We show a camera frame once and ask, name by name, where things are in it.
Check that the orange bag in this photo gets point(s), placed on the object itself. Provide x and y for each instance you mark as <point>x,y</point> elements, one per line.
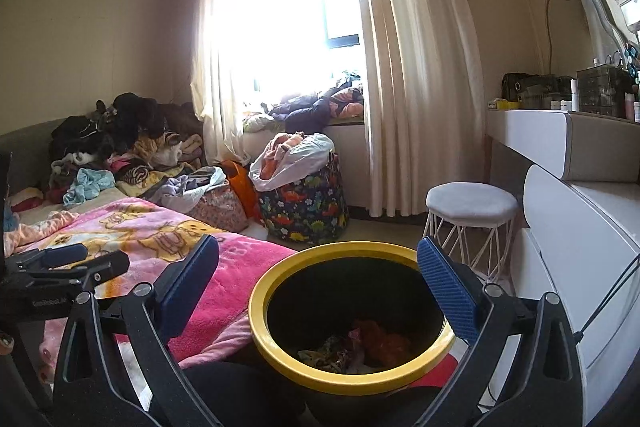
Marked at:
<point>239,180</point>

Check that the pile of clothes on bed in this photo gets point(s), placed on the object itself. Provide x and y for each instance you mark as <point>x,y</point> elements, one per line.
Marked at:
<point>150,147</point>

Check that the light blue garment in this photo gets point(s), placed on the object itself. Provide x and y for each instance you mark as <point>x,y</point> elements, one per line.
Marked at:
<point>88,184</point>

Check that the white bag of clothes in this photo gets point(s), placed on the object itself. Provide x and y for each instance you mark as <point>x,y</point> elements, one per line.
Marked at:
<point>288,158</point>

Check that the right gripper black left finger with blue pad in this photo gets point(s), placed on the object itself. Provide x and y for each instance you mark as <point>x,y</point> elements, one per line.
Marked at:
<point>91,386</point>

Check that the white dresser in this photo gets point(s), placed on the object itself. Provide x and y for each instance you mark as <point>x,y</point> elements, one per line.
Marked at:
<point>579,177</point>

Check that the left hand painted nails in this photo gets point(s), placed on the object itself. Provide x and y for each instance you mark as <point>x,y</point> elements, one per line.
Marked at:
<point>9,346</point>

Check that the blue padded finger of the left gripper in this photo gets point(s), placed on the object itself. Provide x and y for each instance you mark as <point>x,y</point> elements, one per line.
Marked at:
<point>51,258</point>

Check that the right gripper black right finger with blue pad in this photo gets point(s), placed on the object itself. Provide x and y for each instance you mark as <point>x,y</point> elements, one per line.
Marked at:
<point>521,367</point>

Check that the clear cosmetic organizer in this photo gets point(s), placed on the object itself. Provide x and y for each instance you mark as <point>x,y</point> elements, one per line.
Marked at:
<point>602,90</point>

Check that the cream curtain right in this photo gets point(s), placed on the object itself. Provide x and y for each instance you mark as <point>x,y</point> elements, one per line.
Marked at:
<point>425,100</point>

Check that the red plastic wrapper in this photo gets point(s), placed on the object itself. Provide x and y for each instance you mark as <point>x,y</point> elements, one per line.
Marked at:
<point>378,348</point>

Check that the dinosaur print laundry basket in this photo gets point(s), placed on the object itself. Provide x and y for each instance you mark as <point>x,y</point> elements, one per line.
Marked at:
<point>311,210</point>

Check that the pink floral fabric basket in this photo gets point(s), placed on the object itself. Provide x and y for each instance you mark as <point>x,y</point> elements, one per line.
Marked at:
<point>221,208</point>

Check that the cream curtain left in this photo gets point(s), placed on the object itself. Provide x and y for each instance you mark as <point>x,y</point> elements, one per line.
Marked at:
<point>214,95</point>

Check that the cream curtain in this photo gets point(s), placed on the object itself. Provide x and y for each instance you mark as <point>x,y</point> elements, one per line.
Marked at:
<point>214,95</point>
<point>425,100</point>

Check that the dark bag on dresser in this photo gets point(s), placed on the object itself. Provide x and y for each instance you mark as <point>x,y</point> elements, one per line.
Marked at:
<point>535,91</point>

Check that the clothes on window sill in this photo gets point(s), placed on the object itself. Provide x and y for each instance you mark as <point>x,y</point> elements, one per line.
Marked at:
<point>311,113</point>

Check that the white wire stool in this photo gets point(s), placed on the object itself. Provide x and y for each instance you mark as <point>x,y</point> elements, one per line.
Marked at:
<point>474,220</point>

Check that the pink cartoon blanket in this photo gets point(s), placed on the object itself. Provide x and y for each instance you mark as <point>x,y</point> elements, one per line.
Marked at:
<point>153,237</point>

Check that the yellow rimmed black trash bin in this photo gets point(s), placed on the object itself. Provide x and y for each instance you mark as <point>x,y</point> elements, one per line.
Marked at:
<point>325,290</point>

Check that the grey bed headboard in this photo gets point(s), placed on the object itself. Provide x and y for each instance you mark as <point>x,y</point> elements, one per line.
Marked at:
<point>30,163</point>

